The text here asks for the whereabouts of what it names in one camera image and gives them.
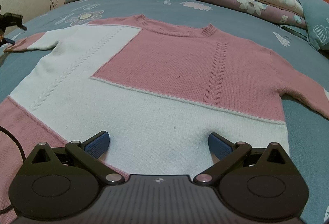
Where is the pink and white knit sweater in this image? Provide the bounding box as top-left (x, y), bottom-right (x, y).
top-left (0, 14), bottom-right (329, 224)

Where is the teal pillow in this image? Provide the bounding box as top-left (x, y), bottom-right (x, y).
top-left (280, 0), bottom-right (329, 51)

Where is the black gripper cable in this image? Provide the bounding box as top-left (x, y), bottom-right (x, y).
top-left (0, 125), bottom-right (28, 215)

